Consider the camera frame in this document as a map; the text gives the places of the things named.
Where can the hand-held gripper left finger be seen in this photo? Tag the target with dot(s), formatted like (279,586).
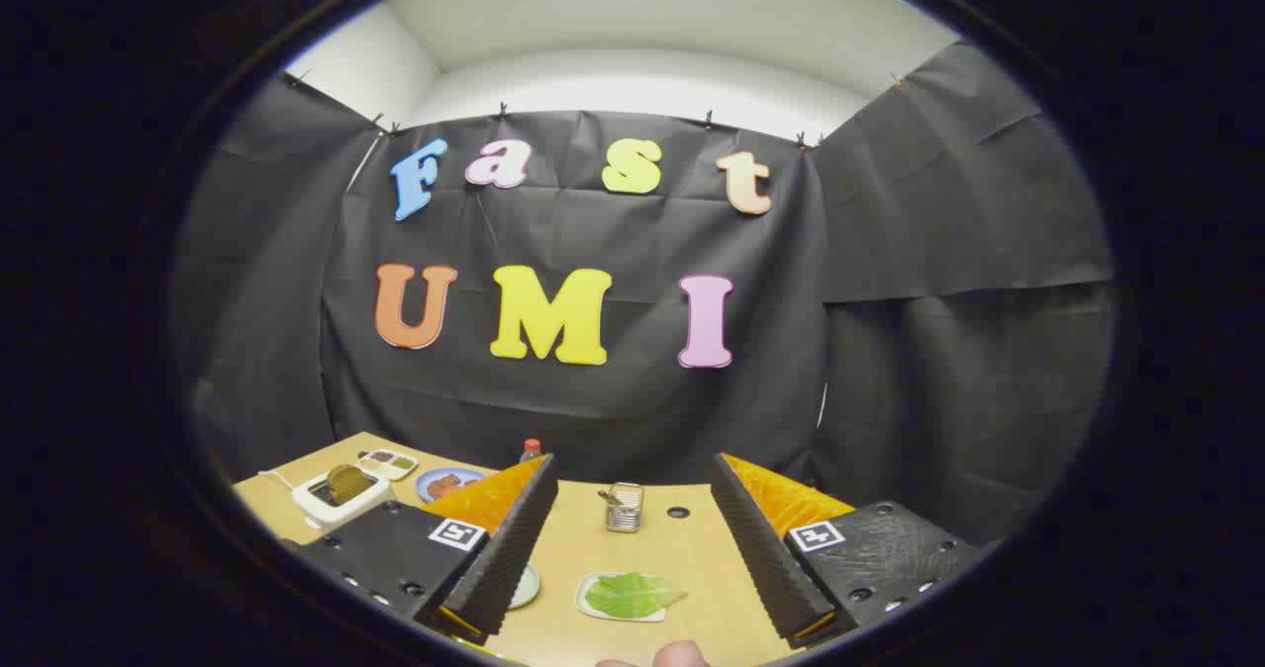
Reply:
(509,548)

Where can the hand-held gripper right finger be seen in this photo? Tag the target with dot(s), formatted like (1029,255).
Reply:
(761,558)

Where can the brown toast slice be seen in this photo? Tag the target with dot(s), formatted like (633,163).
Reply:
(348,483)

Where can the white round plate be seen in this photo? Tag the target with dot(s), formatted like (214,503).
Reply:
(527,588)

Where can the clear bottle with red cap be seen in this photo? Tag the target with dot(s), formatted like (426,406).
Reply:
(532,452)

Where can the blue round plate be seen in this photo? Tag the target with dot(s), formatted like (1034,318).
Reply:
(425,494)

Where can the white square plate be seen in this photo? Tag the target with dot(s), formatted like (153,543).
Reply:
(593,608)

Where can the green lettuce leaf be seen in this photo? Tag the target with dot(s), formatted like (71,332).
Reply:
(632,595)

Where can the white divided condiment tray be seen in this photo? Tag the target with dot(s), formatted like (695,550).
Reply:
(387,464)

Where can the white toaster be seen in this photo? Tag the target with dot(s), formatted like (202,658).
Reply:
(341,515)

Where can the black backdrop cloth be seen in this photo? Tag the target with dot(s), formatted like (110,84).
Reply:
(613,410)

